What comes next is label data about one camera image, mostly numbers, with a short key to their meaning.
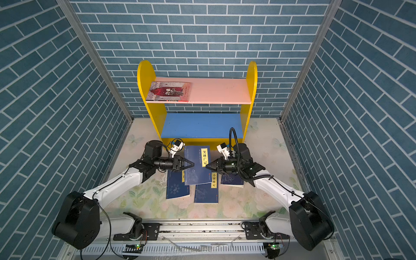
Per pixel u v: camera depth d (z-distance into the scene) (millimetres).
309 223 415
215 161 736
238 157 627
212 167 725
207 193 846
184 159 750
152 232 737
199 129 963
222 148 754
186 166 740
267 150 1028
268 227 624
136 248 722
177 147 750
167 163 699
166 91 757
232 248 706
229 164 698
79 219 411
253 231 736
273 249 720
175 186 868
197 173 748
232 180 886
